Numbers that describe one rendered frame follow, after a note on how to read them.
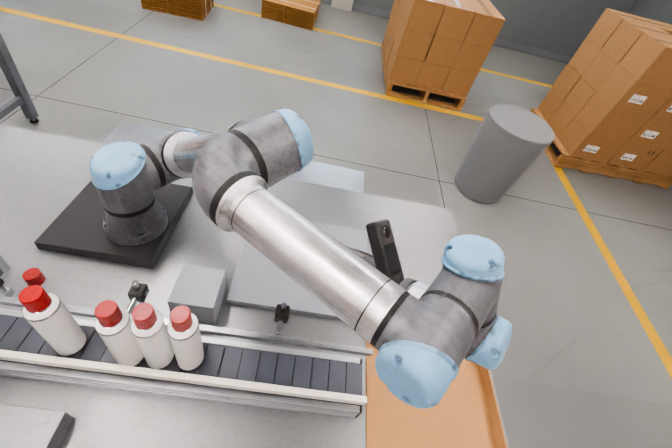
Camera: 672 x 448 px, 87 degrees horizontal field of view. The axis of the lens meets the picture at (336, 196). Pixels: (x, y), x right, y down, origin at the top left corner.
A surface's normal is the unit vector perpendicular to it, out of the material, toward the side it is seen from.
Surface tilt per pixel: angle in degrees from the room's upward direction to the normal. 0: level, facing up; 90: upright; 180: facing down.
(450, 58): 90
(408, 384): 90
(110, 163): 8
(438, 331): 1
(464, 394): 0
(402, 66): 90
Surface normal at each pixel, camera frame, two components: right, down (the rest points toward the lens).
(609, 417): 0.20, -0.69
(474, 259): -0.11, -0.86
